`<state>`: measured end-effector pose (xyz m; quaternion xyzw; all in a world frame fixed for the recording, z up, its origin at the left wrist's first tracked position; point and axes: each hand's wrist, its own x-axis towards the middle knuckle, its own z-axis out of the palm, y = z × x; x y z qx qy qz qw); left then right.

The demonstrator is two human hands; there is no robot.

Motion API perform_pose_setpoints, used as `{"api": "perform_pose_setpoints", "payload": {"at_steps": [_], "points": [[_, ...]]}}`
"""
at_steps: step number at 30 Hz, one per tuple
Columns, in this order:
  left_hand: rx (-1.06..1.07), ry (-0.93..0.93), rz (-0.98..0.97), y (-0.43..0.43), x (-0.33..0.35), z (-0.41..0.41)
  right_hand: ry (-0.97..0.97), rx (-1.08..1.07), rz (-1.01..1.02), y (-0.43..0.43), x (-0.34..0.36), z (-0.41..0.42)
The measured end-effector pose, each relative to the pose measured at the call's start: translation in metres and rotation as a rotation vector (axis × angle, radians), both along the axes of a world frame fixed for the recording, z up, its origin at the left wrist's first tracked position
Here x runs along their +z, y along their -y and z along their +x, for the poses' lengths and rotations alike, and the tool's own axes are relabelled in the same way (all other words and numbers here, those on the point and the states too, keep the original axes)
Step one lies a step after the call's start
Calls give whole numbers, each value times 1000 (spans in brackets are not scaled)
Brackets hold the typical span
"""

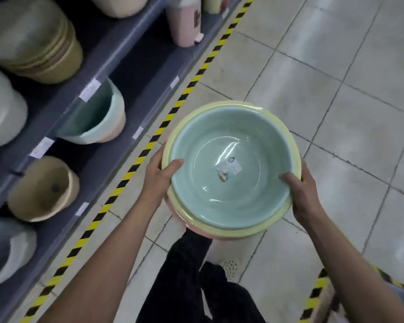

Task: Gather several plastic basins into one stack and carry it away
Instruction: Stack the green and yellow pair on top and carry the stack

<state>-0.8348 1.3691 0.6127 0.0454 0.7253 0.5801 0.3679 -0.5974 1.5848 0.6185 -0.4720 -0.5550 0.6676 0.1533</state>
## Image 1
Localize person's white mesh shoe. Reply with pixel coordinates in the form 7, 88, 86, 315
218, 259, 242, 283

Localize grey white plastic wastebasket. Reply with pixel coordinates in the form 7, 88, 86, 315
0, 218, 38, 290

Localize pink pedal bin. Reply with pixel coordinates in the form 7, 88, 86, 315
165, 0, 204, 48

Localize person's right forearm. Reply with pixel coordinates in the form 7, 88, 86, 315
303, 212, 404, 323

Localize stack of yellow plastic buckets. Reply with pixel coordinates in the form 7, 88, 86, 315
0, 0, 84, 85

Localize green and pink wastebaskets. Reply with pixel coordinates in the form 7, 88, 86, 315
56, 78, 127, 145

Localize cream plastic bucket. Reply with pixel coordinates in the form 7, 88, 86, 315
88, 0, 149, 19

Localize white label sticker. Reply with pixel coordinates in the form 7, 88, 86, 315
216, 156, 244, 182

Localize person's left forearm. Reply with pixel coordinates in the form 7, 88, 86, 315
37, 193, 164, 323

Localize short yellow black hazard tape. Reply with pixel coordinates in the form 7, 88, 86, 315
299, 265, 404, 323

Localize cream and pink bin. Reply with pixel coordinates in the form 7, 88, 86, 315
202, 0, 231, 15

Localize green plastic basin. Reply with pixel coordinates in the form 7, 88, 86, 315
170, 105, 295, 231

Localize stack of white plastic buckets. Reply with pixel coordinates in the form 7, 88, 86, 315
0, 61, 29, 150

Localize yellow plastic basin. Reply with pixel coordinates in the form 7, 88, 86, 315
161, 100, 302, 238

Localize beige plastic wastebasket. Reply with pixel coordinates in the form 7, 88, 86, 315
7, 155, 81, 223

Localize grey metal shelf unit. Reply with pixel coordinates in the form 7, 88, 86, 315
0, 0, 253, 323

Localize long yellow black hazard tape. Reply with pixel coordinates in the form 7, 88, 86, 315
20, 0, 257, 323

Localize person's black trousers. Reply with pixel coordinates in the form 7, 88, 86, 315
135, 228, 267, 323

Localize person's left hand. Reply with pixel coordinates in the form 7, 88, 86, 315
143, 144, 185, 208

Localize person's right hand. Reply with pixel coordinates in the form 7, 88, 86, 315
278, 157, 326, 230

